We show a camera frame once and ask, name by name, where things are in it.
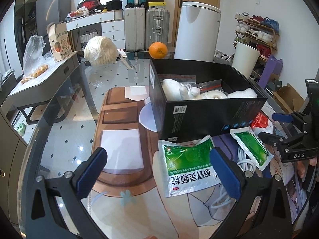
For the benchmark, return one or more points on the bubble wrap bag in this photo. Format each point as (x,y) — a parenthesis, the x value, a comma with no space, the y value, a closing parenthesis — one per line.
(243,93)

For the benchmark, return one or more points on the silver suitcase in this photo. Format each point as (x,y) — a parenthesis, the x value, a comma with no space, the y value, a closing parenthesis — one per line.
(157,27)

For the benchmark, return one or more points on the orange fruit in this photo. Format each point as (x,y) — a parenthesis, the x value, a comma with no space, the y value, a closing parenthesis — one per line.
(158,50)

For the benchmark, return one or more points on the red and black shoe box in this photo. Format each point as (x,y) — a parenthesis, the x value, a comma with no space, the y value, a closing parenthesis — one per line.
(87,3)

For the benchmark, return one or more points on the plastic bag of food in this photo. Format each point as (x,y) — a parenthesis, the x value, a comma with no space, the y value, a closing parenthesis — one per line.
(76,13)

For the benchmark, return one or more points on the large white trash can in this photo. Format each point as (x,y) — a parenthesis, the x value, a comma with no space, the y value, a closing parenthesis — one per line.
(197,32)

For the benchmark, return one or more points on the large green medicine packet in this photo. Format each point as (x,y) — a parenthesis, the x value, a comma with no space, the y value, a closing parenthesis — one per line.
(187,159)

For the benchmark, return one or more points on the white desk with drawers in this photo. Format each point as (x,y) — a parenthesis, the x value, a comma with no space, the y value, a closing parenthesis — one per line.
(112,27)

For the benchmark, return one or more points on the person's right hand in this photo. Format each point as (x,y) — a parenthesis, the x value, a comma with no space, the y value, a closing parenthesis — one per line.
(302,170)

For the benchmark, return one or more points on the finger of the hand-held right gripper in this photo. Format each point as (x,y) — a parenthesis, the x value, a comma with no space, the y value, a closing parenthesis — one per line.
(281,117)
(270,138)

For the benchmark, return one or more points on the grey side table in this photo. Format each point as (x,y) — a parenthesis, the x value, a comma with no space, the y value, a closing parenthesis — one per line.
(44,79)

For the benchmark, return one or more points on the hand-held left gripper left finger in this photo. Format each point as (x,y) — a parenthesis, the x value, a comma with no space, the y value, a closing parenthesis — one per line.
(91,171)

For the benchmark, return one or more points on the open brown cardboard box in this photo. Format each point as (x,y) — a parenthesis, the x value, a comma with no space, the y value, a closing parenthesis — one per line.
(286,97)

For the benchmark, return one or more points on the woven basket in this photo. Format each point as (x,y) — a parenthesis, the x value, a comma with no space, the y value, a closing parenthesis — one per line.
(89,38)

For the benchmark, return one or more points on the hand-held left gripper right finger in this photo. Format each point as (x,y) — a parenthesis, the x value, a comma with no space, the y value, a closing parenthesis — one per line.
(225,173)

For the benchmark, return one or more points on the grey fridge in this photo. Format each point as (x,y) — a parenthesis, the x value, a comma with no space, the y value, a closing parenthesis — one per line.
(53,10)

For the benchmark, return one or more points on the black glass wardrobe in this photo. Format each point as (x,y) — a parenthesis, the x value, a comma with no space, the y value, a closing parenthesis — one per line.
(26,17)

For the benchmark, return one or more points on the clear zip bag red seal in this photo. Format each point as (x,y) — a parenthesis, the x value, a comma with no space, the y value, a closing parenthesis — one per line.
(211,86)
(174,78)

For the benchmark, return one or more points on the printed fruit carton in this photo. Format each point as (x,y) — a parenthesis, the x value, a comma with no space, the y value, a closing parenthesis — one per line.
(61,43)

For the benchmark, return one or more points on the white and blue plush toy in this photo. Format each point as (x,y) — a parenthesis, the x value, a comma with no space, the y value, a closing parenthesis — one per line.
(170,89)

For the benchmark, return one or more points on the small green medicine packet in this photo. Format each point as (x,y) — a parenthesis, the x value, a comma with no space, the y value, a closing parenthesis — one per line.
(251,147)

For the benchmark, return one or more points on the wooden cabinet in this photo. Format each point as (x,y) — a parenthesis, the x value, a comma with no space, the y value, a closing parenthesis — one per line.
(10,159)

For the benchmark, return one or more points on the black cardboard box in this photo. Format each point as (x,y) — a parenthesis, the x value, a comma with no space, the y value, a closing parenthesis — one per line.
(199,114)

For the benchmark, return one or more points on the green power strip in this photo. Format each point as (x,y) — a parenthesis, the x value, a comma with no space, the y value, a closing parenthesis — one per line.
(20,128)

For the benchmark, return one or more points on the napa cabbage in bag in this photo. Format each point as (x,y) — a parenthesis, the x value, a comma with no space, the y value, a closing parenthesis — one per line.
(99,51)

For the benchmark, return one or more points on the yellow and black box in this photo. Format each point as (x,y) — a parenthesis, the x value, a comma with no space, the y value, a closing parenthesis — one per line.
(156,5)

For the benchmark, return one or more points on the small white cylinder bin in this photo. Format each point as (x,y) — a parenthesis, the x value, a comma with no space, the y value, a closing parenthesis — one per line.
(245,59)

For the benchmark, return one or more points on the white suitcase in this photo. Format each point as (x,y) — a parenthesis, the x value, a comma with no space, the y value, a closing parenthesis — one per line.
(134,28)

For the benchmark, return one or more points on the grey fabric seat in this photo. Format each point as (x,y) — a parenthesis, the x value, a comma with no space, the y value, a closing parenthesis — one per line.
(7,84)

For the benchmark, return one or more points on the clear bag of oranges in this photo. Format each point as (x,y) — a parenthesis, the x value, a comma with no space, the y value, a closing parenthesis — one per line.
(33,54)

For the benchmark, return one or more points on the red snack packet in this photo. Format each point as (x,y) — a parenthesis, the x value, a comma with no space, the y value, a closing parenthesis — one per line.
(259,122)

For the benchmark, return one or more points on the black bag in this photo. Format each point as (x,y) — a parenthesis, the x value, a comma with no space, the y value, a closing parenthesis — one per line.
(114,5)

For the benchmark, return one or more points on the wooden shoe rack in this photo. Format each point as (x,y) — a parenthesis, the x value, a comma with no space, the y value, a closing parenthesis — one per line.
(274,39)

